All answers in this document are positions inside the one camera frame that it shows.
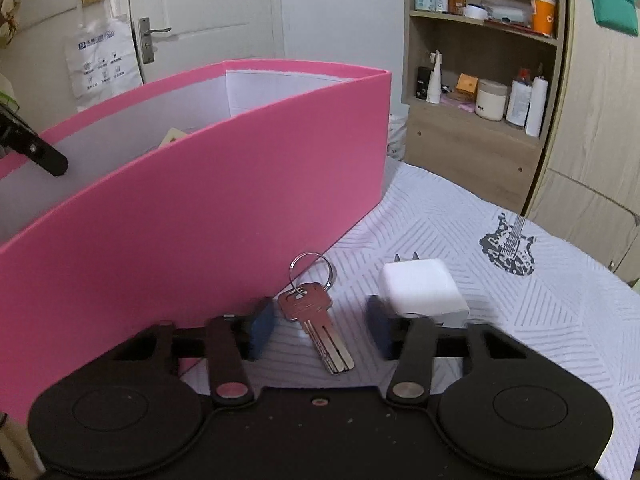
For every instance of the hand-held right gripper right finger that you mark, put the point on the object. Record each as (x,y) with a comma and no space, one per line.
(379,327)

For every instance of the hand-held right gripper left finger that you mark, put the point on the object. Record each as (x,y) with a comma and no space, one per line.
(261,330)

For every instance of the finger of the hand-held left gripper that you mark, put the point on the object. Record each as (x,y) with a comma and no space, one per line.
(42,155)

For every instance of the white plug charger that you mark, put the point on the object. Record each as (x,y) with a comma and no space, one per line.
(420,285)

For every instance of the pink cardboard box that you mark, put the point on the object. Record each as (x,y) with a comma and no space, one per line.
(200,210)

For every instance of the white printed bag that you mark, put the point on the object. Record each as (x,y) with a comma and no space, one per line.
(100,60)

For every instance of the wooden bookshelf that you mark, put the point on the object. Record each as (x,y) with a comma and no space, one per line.
(475,160)

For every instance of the white plastic packages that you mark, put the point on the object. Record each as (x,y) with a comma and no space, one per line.
(397,135)

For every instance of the white door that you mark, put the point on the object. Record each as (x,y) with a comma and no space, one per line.
(210,10)

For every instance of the pink packets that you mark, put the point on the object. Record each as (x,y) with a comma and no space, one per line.
(460,105)

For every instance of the black bottle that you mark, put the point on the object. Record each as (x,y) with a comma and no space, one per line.
(423,84)

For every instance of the white tube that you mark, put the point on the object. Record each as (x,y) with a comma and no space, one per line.
(434,82)

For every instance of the white jar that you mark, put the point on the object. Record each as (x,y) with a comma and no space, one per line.
(491,101)

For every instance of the small orange box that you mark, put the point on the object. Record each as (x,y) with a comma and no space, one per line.
(468,84)

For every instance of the red capped spray can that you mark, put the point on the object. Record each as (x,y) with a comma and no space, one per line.
(517,102)

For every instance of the white cylinder bottle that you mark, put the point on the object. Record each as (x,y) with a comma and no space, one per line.
(536,105)

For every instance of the light wooden wardrobe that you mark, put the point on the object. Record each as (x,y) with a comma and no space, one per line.
(600,135)

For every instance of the clear plastic box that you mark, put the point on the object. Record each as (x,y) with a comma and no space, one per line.
(505,9)

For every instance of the orange paper cup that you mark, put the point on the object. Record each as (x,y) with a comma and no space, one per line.
(543,15)

